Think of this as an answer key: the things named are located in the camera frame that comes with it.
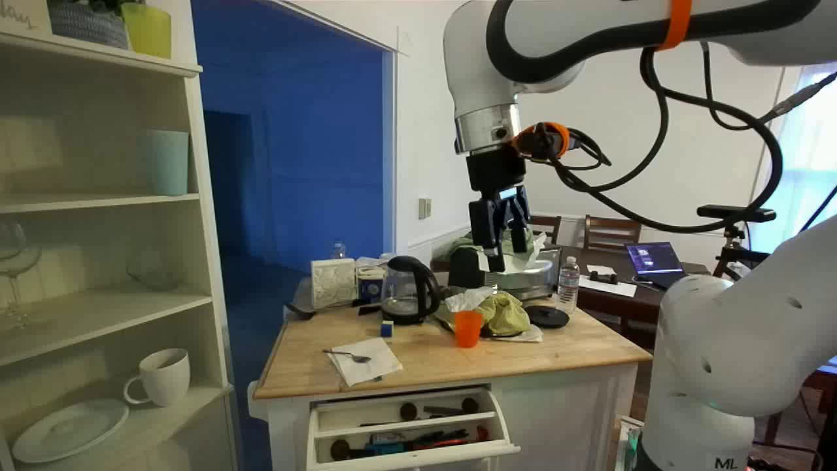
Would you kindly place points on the white crumpled cloth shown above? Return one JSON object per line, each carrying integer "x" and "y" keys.
{"x": 462, "y": 301}

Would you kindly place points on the black electric kettle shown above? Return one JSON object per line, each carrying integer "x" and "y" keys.
{"x": 409, "y": 292}

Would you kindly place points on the clear wine glass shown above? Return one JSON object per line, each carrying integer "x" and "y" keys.
{"x": 18, "y": 262}

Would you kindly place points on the clear plastic container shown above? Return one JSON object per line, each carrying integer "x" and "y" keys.
{"x": 534, "y": 275}

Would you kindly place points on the grey woven basket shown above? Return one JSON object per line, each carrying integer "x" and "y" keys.
{"x": 88, "y": 26}

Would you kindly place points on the clear glass bowl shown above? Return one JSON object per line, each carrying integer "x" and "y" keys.
{"x": 152, "y": 267}

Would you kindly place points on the light blue cup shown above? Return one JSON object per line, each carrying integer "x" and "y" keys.
{"x": 168, "y": 160}

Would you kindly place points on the yellow-green towel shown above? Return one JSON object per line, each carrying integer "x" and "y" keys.
{"x": 508, "y": 314}

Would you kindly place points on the dark dining table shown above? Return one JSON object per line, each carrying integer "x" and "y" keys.
{"x": 628, "y": 306}

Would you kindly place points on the yellow-green pot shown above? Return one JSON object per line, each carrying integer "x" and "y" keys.
{"x": 147, "y": 30}

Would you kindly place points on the clear plastic water bottle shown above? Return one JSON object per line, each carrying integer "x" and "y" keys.
{"x": 570, "y": 280}

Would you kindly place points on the white wall switch plate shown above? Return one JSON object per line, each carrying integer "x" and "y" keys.
{"x": 426, "y": 208}

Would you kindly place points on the black box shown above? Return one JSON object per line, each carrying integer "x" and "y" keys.
{"x": 466, "y": 265}

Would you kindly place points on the small metal spoon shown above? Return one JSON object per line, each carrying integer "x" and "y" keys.
{"x": 356, "y": 357}

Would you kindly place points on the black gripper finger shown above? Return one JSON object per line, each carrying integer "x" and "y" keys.
{"x": 494, "y": 232}
{"x": 519, "y": 224}

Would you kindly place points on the white open cart drawer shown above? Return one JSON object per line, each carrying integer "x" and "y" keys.
{"x": 409, "y": 427}

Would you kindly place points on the white window curtain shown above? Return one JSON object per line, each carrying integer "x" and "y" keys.
{"x": 811, "y": 174}

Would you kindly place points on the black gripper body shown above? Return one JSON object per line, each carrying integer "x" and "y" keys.
{"x": 496, "y": 174}

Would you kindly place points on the white paper sheet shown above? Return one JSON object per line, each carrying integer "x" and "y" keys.
{"x": 607, "y": 285}

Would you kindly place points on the white paper towel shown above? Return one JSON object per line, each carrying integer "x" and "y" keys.
{"x": 526, "y": 335}

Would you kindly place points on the white ceramic mug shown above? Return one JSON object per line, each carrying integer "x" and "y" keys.
{"x": 163, "y": 376}

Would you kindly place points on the black round disc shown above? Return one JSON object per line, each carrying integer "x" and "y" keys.
{"x": 547, "y": 318}

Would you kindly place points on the orange plastic cup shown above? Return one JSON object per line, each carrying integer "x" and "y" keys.
{"x": 470, "y": 331}

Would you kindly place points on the white paper napkin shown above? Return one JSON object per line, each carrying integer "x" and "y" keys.
{"x": 379, "y": 368}

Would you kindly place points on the white shelf unit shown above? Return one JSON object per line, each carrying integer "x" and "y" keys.
{"x": 105, "y": 314}

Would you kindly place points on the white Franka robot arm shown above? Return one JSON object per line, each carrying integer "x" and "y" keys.
{"x": 741, "y": 348}

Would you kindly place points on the black bicycle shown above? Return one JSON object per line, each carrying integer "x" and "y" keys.
{"x": 736, "y": 212}

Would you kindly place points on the small blue cube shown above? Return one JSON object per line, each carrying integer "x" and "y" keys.
{"x": 389, "y": 327}

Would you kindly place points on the brown wooden chair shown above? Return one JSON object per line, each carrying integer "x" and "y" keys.
{"x": 547, "y": 227}
{"x": 613, "y": 234}

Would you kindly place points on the white wooden-top kitchen cart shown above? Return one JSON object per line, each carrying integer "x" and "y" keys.
{"x": 454, "y": 361}

